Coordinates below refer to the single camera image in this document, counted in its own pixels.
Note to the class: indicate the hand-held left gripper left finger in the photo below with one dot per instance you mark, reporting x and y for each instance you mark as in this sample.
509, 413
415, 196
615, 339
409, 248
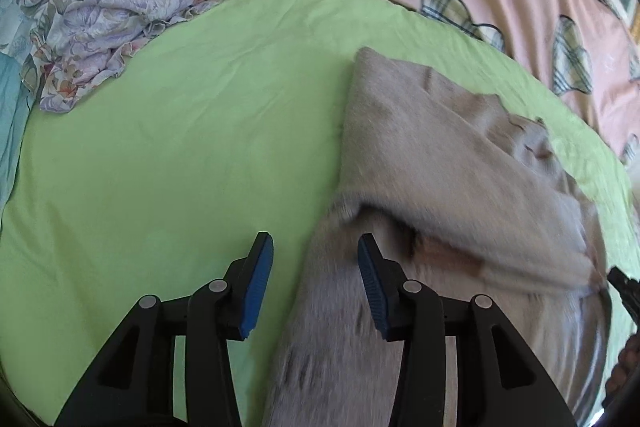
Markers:
255, 279

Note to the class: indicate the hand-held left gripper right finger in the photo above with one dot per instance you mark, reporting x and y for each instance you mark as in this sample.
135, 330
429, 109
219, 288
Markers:
371, 279

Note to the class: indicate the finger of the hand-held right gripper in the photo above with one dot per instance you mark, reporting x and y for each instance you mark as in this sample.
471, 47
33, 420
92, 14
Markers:
627, 294

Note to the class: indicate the grey knitted sweater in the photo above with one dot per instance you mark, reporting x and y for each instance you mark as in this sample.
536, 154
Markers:
440, 187

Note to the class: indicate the person's right hand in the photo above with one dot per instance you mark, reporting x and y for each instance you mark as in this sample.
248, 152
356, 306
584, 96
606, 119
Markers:
620, 369

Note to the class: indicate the green bed sheet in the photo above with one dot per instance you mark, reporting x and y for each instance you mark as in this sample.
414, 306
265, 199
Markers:
175, 147

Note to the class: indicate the light blue floral sheet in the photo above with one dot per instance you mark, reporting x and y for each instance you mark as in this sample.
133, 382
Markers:
9, 117

